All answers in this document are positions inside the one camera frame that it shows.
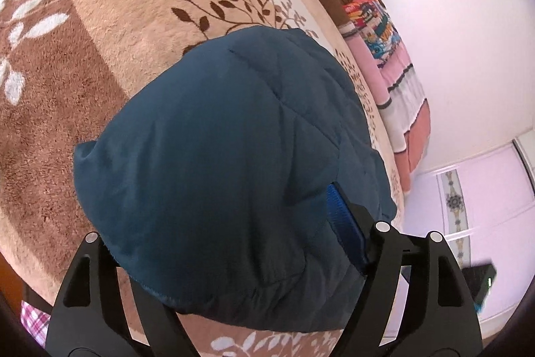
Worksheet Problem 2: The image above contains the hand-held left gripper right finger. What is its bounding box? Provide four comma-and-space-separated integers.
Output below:
325, 181, 484, 357

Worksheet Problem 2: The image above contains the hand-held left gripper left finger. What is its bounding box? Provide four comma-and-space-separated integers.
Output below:
45, 232, 200, 357

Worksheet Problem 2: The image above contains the dark teal quilted jacket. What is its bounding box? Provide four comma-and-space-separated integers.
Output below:
73, 26, 398, 335

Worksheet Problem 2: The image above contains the white wardrobe with ornament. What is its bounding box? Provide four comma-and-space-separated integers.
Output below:
401, 135, 535, 341

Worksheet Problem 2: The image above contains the salmon folded blanket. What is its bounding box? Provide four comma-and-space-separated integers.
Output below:
393, 98, 432, 189

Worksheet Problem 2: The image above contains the red plaid clothing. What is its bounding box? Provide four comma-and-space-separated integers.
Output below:
19, 299, 53, 346

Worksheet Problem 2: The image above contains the colourful cartoon pillow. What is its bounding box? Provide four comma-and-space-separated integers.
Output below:
343, 0, 404, 69

